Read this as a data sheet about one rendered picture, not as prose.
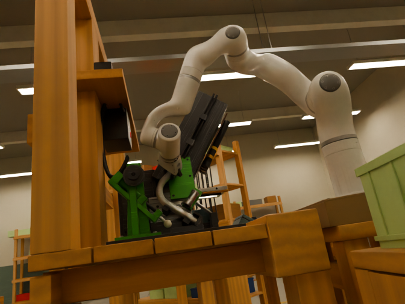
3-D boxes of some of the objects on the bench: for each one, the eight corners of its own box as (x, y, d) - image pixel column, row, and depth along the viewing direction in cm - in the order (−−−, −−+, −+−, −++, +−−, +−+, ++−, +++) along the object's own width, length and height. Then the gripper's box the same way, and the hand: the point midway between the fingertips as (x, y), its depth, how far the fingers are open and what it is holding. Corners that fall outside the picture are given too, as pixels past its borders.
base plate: (204, 243, 202) (203, 240, 202) (246, 229, 98) (245, 222, 99) (136, 253, 195) (136, 250, 196) (106, 249, 92) (105, 241, 92)
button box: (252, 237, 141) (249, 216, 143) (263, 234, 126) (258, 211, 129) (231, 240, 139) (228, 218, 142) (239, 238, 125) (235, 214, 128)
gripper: (147, 148, 130) (150, 171, 145) (179, 171, 126) (178, 191, 141) (160, 137, 134) (161, 160, 149) (191, 158, 129) (189, 179, 145)
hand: (169, 173), depth 143 cm, fingers closed on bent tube, 3 cm apart
